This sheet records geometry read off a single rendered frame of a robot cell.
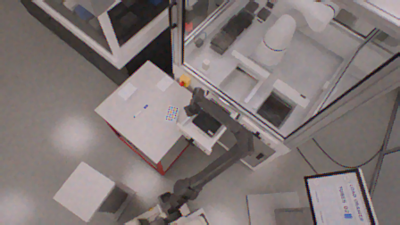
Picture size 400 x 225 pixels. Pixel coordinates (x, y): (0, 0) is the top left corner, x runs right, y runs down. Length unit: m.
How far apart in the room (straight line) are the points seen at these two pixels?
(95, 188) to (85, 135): 1.06
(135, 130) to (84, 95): 1.24
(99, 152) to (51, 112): 0.70
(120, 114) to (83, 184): 0.53
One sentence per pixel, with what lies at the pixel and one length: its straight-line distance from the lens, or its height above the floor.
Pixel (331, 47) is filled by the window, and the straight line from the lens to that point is 1.04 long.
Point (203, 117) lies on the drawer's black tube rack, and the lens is 1.72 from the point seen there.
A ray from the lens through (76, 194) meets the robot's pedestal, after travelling 1.86.
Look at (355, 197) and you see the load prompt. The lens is 1.63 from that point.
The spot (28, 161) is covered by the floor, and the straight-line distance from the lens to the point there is 2.94.
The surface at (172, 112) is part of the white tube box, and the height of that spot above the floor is 0.80.
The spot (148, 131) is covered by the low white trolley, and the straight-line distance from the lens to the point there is 1.84.
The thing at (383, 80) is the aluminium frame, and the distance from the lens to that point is 1.05.
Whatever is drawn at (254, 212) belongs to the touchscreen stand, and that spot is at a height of 0.03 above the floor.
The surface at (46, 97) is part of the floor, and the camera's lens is 3.12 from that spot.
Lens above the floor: 2.49
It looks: 67 degrees down
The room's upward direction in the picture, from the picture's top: 10 degrees clockwise
